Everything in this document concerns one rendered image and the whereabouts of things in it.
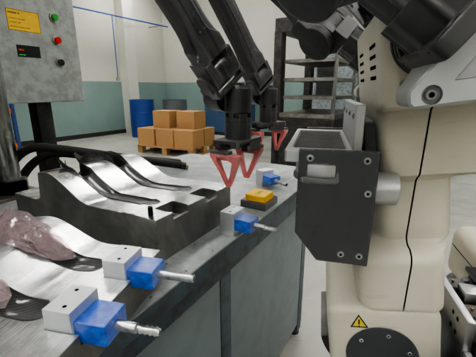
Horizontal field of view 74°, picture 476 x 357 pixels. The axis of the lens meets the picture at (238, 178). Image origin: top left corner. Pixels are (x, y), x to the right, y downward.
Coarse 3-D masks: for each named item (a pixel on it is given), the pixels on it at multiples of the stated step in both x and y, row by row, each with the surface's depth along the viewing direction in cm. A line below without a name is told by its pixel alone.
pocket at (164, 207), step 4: (164, 204) 66; (168, 204) 67; (172, 204) 68; (176, 204) 67; (180, 204) 67; (184, 204) 66; (156, 208) 64; (160, 208) 65; (164, 208) 66; (168, 208) 67; (172, 208) 68; (176, 208) 68; (180, 208) 67; (184, 208) 66; (176, 212) 68; (180, 212) 67; (184, 212) 65; (176, 216) 63
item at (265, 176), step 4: (264, 168) 110; (268, 168) 110; (256, 172) 109; (260, 172) 107; (264, 172) 107; (268, 172) 108; (272, 172) 109; (256, 176) 109; (260, 176) 108; (264, 176) 106; (268, 176) 105; (272, 176) 105; (276, 176) 105; (256, 180) 110; (260, 180) 108; (264, 180) 106; (268, 180) 104; (272, 180) 104; (276, 180) 104; (256, 184) 110; (260, 184) 108; (264, 184) 108; (268, 184) 105; (272, 184) 104; (280, 184) 102; (284, 184) 100
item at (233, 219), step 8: (232, 208) 73; (240, 208) 73; (224, 216) 71; (232, 216) 70; (240, 216) 72; (248, 216) 72; (256, 216) 72; (224, 224) 72; (232, 224) 71; (240, 224) 70; (248, 224) 69; (256, 224) 70; (224, 232) 72; (232, 232) 71; (248, 232) 69
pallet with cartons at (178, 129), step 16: (160, 112) 566; (176, 112) 556; (192, 112) 542; (144, 128) 565; (160, 128) 563; (176, 128) 563; (192, 128) 550; (208, 128) 570; (144, 144) 575; (160, 144) 559; (176, 144) 543; (192, 144) 530; (208, 144) 576
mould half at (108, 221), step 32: (128, 160) 88; (32, 192) 83; (64, 192) 70; (96, 192) 72; (128, 192) 75; (160, 192) 74; (224, 192) 77; (96, 224) 67; (128, 224) 62; (160, 224) 59; (192, 224) 67
